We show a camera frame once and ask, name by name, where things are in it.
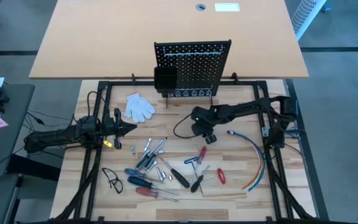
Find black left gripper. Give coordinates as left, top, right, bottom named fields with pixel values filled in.
left=103, top=107, right=138, bottom=150

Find red handled pliers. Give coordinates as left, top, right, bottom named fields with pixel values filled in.
left=188, top=146, right=208, bottom=185

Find large black handle screwdriver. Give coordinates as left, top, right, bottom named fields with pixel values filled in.
left=159, top=157, right=191, bottom=189

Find small black handle screwdriver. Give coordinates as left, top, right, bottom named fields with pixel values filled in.
left=190, top=164, right=211, bottom=194

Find black blue handle screwdriver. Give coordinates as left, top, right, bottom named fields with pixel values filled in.
left=127, top=175, right=179, bottom=196

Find white work glove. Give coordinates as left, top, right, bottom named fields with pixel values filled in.
left=124, top=91, right=157, bottom=123

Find black metal pegboard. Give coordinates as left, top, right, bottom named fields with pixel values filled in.
left=153, top=39, right=232, bottom=109

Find black clear safety glasses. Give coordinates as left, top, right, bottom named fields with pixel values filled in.
left=101, top=167, right=124, bottom=195

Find black pegboard bin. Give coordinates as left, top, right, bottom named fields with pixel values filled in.
left=154, top=66, right=178, bottom=94

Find beige wooden desk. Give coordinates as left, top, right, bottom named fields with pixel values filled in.
left=29, top=0, right=310, bottom=79

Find grey side table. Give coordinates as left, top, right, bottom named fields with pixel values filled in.
left=0, top=83, right=36, bottom=178

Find white desk plate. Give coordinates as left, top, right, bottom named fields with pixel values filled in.
left=214, top=2, right=241, bottom=12

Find white perforated panel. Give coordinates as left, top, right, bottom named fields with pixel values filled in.
left=290, top=0, right=328, bottom=41

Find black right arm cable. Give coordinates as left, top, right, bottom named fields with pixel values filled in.
left=173, top=113, right=198, bottom=139

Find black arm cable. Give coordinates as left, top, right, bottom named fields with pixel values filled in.
left=173, top=113, right=198, bottom=139
left=86, top=90, right=105, bottom=121

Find blue T-handle hex key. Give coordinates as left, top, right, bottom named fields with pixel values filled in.
left=184, top=156, right=204, bottom=195

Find silver wire tool rack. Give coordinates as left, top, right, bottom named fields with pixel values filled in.
left=167, top=85, right=214, bottom=98

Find black aluminium table frame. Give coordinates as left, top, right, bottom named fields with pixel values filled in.
left=50, top=73, right=318, bottom=224

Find blue clear handle screwdriver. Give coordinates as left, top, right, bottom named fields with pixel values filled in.
left=124, top=167, right=165, bottom=184

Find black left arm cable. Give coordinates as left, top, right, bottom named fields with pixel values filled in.
left=86, top=90, right=105, bottom=121

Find red cable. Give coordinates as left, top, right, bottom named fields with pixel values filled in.
left=230, top=132, right=262, bottom=190

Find yellow cable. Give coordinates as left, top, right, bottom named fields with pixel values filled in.
left=230, top=132, right=263, bottom=191

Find silver pegboard hook rail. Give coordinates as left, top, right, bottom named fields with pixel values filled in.
left=162, top=45, right=224, bottom=57

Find green cable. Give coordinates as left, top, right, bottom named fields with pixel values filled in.
left=230, top=132, right=265, bottom=192

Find black floor power cable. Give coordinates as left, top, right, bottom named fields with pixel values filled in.
left=23, top=108, right=74, bottom=129

